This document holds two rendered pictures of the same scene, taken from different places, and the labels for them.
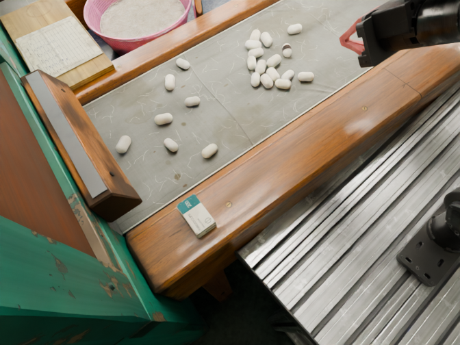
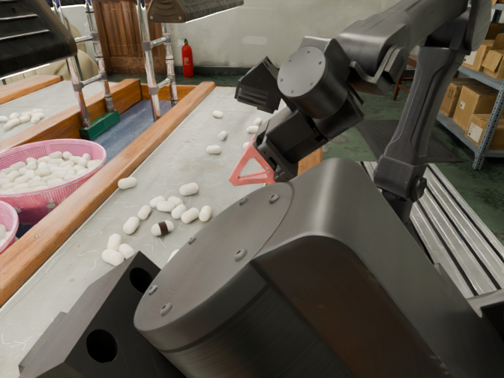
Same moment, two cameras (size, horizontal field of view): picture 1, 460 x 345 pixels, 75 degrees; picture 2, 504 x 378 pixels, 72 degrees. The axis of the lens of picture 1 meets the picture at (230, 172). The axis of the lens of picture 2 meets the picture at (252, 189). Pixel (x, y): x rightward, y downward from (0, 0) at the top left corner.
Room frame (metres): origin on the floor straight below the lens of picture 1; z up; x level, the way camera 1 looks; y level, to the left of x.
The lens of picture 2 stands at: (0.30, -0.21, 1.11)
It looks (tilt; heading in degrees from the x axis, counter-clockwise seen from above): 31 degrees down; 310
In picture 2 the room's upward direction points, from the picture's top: straight up
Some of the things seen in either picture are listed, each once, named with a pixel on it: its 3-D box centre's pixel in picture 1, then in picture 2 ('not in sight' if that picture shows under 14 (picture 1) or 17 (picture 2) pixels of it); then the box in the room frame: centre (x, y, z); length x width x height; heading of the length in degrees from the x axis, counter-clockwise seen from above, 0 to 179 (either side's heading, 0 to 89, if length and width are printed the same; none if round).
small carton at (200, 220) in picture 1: (196, 215); not in sight; (0.16, 0.06, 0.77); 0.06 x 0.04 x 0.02; 31
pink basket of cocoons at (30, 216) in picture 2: not in sight; (47, 181); (1.09, -0.44, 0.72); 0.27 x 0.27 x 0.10
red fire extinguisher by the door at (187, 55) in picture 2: not in sight; (187, 57); (4.08, -3.41, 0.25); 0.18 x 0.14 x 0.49; 126
